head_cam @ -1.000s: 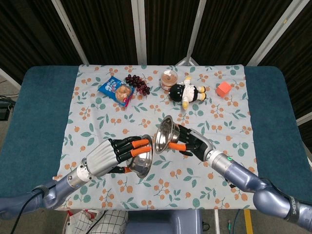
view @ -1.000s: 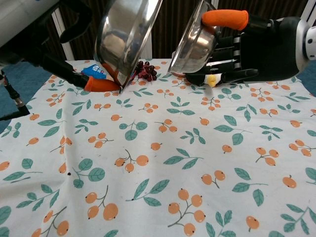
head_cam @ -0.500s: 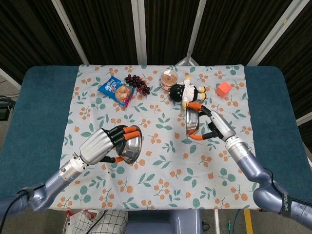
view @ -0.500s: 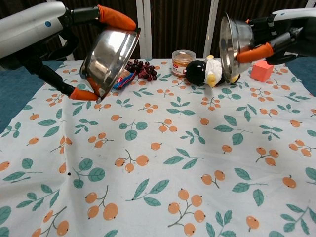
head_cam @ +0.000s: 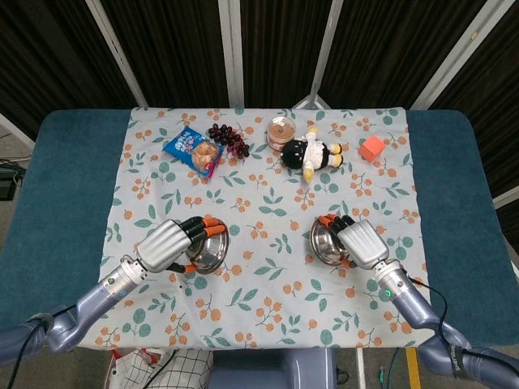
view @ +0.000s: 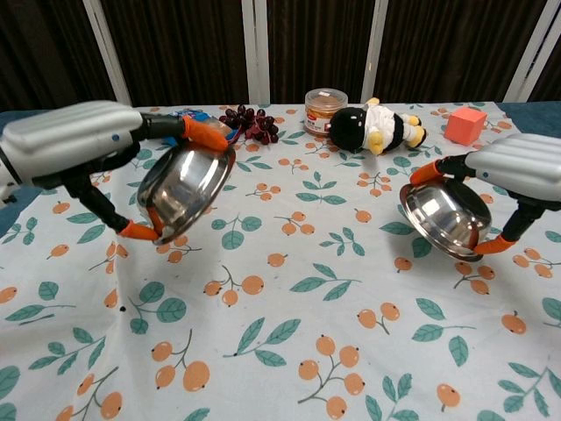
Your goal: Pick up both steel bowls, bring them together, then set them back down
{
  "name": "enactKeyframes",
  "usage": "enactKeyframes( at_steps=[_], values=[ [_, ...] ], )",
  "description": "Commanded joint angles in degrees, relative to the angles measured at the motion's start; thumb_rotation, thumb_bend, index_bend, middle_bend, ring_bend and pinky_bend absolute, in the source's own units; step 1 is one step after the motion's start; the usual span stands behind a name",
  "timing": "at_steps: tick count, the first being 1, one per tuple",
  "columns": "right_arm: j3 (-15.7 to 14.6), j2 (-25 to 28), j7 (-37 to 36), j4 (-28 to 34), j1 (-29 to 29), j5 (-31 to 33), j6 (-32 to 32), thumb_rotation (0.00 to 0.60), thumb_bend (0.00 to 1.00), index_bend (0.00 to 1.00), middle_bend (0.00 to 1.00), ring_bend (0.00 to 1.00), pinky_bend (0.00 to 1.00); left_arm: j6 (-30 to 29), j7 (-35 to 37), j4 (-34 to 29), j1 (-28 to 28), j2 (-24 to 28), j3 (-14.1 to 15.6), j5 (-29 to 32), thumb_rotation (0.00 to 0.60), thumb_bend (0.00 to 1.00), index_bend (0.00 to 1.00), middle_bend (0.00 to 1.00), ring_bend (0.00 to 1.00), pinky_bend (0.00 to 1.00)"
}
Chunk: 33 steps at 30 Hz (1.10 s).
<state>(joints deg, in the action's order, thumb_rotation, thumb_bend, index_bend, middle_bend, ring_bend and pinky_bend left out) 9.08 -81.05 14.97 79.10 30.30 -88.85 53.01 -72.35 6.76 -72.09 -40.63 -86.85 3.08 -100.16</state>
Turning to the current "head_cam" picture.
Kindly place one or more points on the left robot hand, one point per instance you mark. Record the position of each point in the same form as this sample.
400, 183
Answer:
162, 247

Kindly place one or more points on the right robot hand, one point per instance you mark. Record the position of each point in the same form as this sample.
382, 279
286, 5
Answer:
363, 243

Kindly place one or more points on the stainless steel bowl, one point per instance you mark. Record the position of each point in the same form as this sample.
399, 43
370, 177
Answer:
324, 245
213, 251

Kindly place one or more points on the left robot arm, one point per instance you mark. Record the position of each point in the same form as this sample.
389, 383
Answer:
93, 300

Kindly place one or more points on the orange cube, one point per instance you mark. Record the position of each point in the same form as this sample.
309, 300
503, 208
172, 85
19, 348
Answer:
371, 149

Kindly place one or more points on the blue snack bag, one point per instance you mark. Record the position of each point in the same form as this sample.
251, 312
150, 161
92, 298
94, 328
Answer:
184, 148

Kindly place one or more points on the black white plush doll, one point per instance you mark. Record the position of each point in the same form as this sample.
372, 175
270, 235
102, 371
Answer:
298, 154

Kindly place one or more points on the floral fruit print tablecloth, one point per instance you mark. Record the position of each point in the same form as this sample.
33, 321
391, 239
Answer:
263, 291

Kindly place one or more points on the white checked bag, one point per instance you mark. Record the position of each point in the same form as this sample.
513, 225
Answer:
178, 373

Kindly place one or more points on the dark red grape bunch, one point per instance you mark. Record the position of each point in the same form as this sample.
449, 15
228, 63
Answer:
229, 138

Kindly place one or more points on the clear plastic cookie jar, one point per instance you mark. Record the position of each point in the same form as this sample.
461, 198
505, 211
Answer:
280, 131

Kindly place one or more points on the blue grey robot torso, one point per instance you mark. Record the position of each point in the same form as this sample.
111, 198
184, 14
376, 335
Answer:
271, 370

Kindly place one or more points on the dark green box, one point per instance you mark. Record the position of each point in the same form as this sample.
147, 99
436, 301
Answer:
8, 182

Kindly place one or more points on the dark pleated curtain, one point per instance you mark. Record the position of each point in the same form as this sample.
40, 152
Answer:
178, 48

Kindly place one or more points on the white frame post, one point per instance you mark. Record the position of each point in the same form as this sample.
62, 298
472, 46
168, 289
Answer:
16, 129
454, 52
326, 52
231, 52
117, 52
507, 198

